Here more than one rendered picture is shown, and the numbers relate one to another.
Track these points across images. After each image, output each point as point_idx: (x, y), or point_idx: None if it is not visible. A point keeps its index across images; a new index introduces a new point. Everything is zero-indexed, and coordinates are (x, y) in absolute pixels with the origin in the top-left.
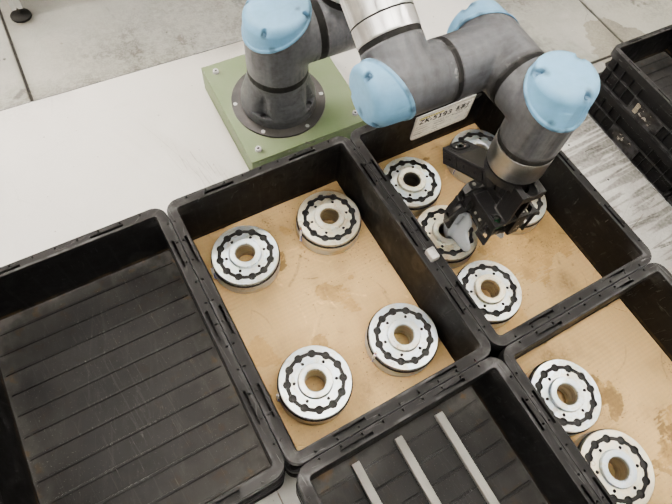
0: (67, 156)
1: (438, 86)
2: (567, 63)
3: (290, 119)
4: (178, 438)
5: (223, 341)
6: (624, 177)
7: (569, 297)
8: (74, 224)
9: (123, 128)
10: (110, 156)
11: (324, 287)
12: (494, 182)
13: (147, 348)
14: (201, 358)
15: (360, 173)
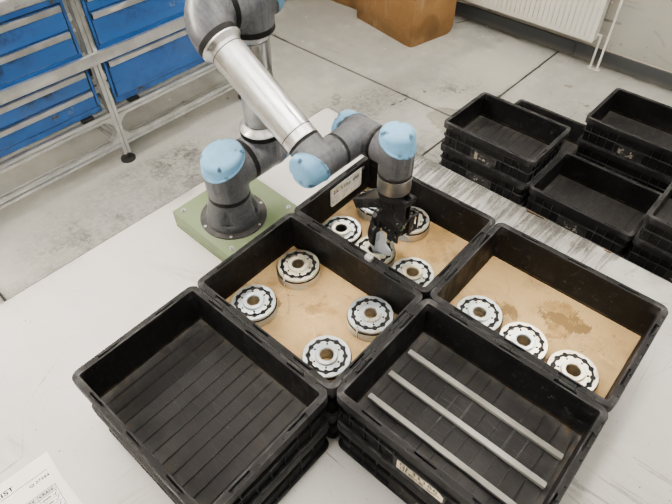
0: (94, 298)
1: (337, 156)
2: (396, 126)
3: (247, 222)
4: (252, 421)
5: (263, 341)
6: (477, 194)
7: (456, 255)
8: (117, 338)
9: (128, 268)
10: (126, 288)
11: (310, 307)
12: (387, 201)
13: (210, 378)
14: (248, 372)
15: (308, 230)
